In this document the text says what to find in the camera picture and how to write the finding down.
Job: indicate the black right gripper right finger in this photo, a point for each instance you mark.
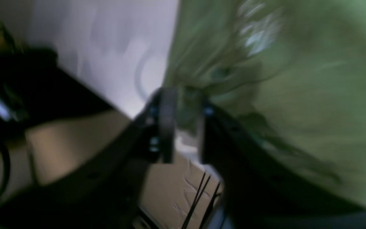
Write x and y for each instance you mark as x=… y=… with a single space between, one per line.
x=258 y=191

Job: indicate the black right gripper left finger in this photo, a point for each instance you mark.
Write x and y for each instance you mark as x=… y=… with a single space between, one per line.
x=104 y=192

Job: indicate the green t-shirt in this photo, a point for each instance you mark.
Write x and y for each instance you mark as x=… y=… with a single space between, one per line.
x=292 y=72

